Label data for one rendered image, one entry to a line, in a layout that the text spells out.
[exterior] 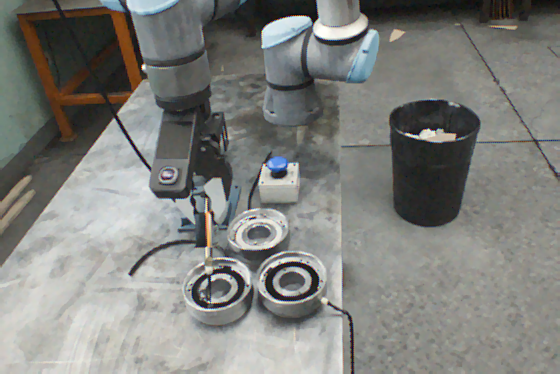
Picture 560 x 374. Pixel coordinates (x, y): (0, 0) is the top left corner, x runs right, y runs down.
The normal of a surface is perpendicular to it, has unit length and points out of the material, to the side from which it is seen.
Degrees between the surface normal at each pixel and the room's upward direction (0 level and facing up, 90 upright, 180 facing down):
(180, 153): 29
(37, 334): 0
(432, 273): 0
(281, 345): 0
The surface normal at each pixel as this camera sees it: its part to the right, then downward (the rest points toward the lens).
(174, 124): -0.08, -0.47
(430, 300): -0.11, -0.83
